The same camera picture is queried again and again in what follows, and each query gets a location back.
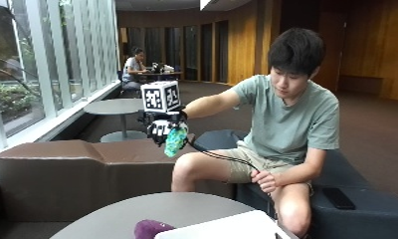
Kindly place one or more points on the white ceiling lamp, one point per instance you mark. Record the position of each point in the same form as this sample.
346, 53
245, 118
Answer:
205, 3

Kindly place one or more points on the black smartphone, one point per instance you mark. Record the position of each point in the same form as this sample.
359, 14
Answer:
338, 198

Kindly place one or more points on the teal green soft toy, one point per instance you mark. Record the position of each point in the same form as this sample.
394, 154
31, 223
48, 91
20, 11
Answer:
176, 141

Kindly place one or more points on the person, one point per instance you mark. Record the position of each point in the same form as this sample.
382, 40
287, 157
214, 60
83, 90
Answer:
282, 122
133, 71

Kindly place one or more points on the purple soft toy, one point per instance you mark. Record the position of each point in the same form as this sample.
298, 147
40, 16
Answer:
149, 229

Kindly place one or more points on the brown leather bench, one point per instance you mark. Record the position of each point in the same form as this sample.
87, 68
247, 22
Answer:
75, 176

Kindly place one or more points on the dark blue sofa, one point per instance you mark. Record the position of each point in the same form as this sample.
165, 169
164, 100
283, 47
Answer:
362, 205

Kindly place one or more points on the small round grey table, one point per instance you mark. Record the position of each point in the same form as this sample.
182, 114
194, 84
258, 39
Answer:
116, 109

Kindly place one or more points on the white marker cube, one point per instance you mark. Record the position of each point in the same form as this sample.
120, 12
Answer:
160, 96

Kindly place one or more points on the white box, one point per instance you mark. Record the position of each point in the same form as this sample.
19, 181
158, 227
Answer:
221, 227

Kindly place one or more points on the dark desk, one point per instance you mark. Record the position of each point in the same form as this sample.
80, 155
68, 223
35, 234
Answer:
161, 74

